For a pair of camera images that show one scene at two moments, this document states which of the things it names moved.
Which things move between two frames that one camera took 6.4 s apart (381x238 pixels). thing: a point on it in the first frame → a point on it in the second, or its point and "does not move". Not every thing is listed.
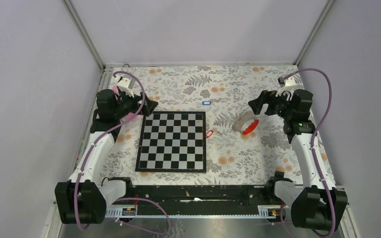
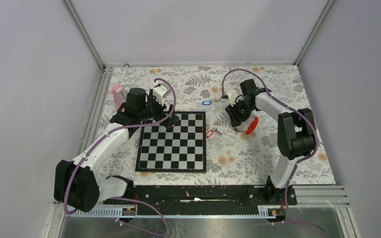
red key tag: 209,133 does not move
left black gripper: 148,106 → 152,99
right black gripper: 268,97 → 235,119
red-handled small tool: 245,122 does not move
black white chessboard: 172,141 does not move
